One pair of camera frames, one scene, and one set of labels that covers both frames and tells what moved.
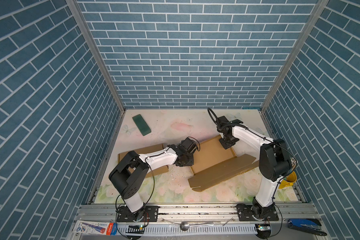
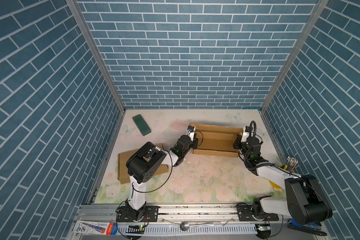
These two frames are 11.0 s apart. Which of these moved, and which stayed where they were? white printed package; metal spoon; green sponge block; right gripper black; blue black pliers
Moved: right gripper black
Stayed: blue black pliers; metal spoon; white printed package; green sponge block
